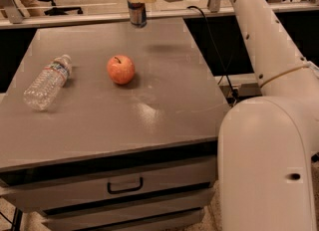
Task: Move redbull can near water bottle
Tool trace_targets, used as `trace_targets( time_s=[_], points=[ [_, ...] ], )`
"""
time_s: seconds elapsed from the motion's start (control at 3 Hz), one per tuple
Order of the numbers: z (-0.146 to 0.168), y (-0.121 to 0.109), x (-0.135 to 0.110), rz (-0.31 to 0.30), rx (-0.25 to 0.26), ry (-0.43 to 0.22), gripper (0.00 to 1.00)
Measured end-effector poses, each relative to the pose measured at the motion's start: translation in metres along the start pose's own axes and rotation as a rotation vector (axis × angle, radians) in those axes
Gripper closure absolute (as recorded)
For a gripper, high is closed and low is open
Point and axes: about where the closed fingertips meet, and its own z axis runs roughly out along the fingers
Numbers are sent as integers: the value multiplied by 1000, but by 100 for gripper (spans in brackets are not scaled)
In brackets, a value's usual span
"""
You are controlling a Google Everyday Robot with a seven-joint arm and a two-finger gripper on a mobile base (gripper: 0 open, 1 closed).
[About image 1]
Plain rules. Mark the metal railing post right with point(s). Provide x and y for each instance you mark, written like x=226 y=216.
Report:
x=213 y=6

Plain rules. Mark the grey drawer cabinet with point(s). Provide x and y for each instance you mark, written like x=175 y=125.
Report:
x=161 y=126

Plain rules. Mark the black drawer handle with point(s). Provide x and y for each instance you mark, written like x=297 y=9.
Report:
x=125 y=186

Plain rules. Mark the blue silver redbull can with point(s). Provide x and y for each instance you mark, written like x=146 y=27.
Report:
x=138 y=15

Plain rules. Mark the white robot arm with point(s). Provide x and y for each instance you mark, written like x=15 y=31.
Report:
x=265 y=144

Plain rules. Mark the red apple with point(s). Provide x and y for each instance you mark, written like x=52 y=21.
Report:
x=121 y=69

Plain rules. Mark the clear plastic water bottle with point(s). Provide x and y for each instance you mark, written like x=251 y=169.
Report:
x=45 y=88

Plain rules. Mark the metal bracket far left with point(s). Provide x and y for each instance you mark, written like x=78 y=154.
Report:
x=14 y=15

